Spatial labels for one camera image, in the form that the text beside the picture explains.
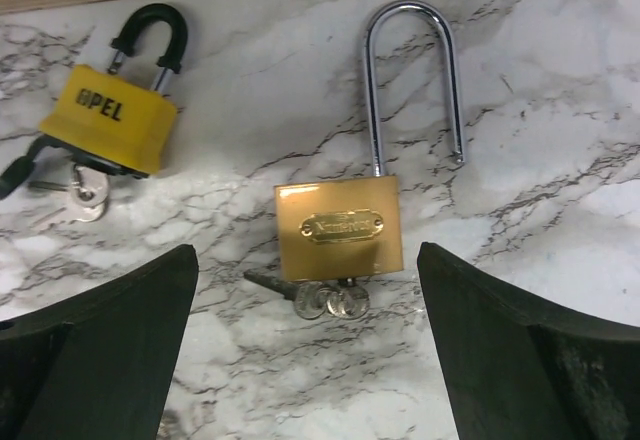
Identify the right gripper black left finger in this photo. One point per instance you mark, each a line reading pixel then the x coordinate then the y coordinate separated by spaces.
pixel 98 365

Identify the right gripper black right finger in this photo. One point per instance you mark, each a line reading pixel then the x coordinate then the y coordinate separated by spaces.
pixel 518 366

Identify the silver keys of long padlock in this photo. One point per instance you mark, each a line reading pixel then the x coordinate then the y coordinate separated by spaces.
pixel 345 300

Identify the brass long-shackle padlock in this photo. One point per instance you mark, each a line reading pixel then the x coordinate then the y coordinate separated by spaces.
pixel 347 228

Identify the silver keys of yellow padlock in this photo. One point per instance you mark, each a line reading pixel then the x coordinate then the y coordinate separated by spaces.
pixel 85 197

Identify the yellow padlock black shackle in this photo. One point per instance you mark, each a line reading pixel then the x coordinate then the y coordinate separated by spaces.
pixel 107 123

